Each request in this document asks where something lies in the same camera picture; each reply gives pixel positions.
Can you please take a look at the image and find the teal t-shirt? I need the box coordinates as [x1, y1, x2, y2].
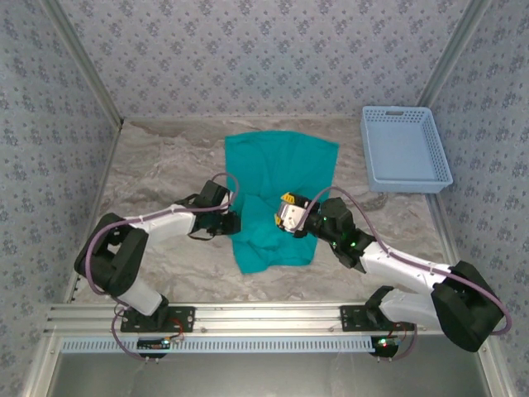
[224, 131, 341, 275]

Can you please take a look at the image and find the light blue perforated plastic basket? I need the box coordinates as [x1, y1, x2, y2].
[361, 106, 455, 194]

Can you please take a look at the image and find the grey metal shelf panel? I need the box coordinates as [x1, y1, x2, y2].
[47, 353, 493, 397]

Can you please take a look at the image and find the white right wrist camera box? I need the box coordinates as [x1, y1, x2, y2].
[275, 200, 310, 232]

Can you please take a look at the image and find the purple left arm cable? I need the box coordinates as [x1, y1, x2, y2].
[84, 172, 241, 363]

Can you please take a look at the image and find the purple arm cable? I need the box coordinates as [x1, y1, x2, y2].
[84, 172, 241, 363]
[305, 186, 513, 363]

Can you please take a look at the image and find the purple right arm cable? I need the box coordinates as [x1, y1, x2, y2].
[305, 186, 513, 363]

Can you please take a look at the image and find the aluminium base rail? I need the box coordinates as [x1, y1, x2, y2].
[43, 301, 495, 337]

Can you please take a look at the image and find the aluminium table side rail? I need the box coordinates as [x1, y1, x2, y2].
[63, 256, 83, 305]
[427, 193, 473, 304]

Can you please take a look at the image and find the red left base wire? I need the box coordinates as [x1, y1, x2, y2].
[167, 317, 186, 343]

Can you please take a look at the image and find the red base wire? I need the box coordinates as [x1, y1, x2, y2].
[167, 317, 186, 343]
[389, 318, 415, 341]

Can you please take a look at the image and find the light blue slotted cable duct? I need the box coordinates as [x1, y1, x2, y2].
[60, 335, 375, 355]

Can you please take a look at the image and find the red right base wire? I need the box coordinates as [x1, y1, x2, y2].
[389, 318, 415, 341]

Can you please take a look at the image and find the aluminium frame post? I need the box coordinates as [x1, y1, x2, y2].
[417, 0, 493, 108]
[41, 0, 125, 127]

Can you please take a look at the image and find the aluminium frame bar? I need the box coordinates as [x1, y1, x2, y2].
[473, 333, 512, 397]
[20, 334, 63, 397]

